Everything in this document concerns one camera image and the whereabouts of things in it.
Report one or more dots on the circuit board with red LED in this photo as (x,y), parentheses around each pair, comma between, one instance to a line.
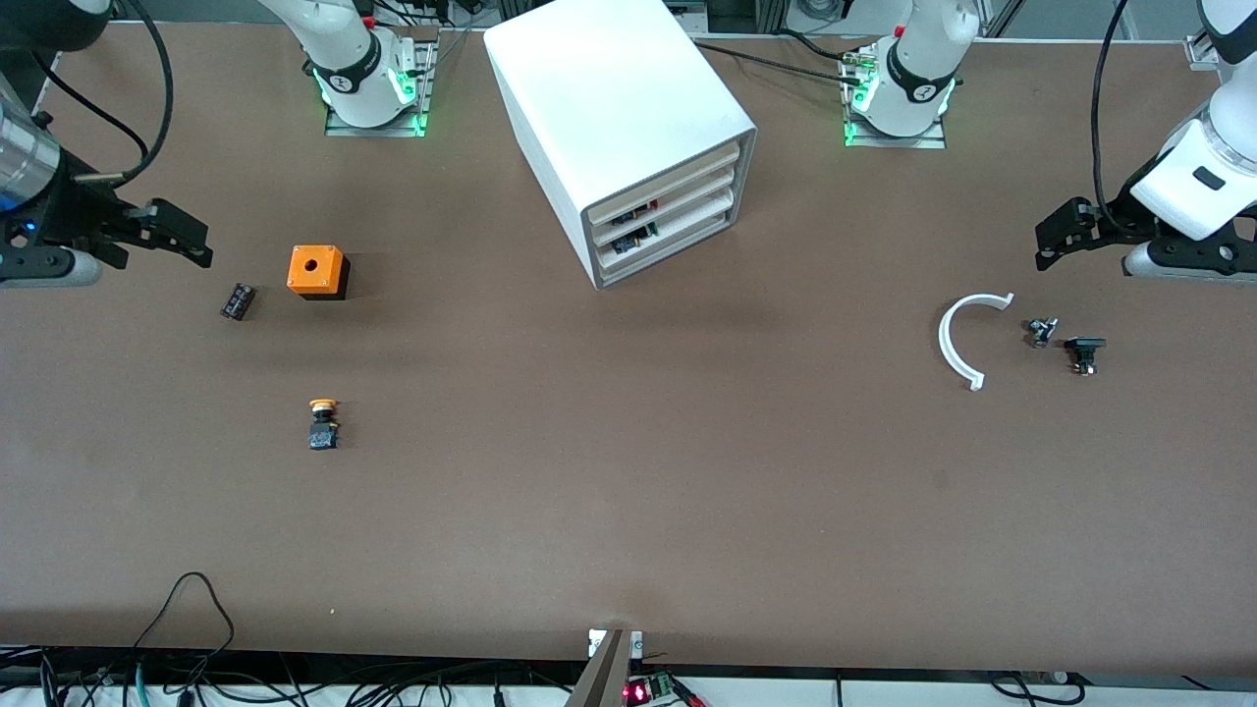
(653,689)

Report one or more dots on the white curved plastic arc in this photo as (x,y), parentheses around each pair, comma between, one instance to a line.
(945,339)

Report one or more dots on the yellow capped push button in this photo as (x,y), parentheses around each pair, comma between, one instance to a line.
(323,427)

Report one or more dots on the aluminium frame profile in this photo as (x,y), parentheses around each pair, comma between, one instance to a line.
(1203,51)

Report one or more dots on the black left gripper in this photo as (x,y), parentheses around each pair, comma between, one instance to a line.
(1117,224)

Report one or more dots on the small white mount bracket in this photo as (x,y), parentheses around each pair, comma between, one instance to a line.
(594,643)

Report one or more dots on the orange button housing box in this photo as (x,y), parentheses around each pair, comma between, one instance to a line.
(314,267)

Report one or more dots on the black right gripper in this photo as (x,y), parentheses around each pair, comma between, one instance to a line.
(71,208)

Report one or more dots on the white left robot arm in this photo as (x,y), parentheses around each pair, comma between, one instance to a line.
(918,79)

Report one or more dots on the black flat-top switch component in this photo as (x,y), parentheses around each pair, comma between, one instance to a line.
(1084,346)

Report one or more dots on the small black contact block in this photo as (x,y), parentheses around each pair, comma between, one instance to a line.
(238,301)

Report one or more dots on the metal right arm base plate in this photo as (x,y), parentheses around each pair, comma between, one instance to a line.
(373,130)

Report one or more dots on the dark push button component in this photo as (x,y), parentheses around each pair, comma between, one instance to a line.
(633,239)

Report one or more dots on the small black silver component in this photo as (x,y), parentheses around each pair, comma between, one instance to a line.
(1041,332)

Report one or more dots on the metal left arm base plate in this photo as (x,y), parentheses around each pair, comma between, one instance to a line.
(894,142)

